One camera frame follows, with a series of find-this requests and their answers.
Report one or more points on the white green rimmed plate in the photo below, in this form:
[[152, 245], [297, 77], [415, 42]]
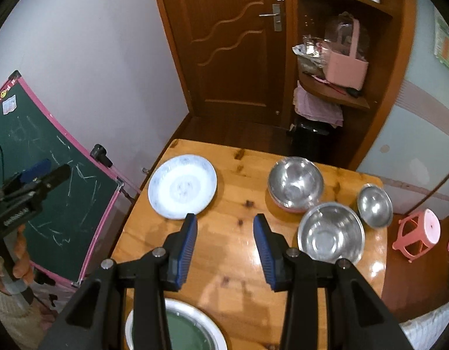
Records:
[[159, 323]]

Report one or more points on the left hand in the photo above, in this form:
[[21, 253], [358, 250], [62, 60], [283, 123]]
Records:
[[22, 269]]

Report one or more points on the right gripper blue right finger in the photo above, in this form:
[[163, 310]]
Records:
[[272, 249]]

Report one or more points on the pink basket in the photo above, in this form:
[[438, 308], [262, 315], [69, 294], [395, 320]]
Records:
[[346, 67]]

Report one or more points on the steel bowl with pink base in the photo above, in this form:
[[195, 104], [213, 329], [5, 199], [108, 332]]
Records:
[[295, 184]]

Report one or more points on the silver door handle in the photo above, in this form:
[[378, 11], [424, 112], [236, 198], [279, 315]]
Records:
[[276, 17]]

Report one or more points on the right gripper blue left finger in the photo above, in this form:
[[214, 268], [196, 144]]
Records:
[[180, 247]]

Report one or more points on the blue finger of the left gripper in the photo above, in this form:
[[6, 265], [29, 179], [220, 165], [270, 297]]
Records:
[[54, 179], [41, 168]]

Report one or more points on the crumpled plastic bag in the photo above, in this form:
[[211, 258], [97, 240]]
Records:
[[312, 55]]

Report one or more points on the white quilted bedding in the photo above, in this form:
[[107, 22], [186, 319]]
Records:
[[424, 331]]

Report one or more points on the large steel bowl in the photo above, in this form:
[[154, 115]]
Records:
[[330, 231]]

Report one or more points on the pink plastic stool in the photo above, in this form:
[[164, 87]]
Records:
[[417, 234]]

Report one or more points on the pink folded cloth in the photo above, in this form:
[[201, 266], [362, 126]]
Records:
[[315, 109]]

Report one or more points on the small steel bowl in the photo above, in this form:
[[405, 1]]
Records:
[[374, 206]]

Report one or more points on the white blue patterned plate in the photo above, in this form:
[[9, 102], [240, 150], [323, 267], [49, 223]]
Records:
[[182, 185]]

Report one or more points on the wall poster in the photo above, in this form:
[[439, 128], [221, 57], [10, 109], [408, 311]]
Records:
[[441, 44]]

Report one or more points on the green chalkboard pink frame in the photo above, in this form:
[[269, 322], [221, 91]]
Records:
[[61, 239]]

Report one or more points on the wooden corner shelf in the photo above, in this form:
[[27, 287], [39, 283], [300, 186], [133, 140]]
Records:
[[365, 46]]

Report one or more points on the brown wooden door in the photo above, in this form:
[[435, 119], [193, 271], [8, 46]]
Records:
[[231, 63]]

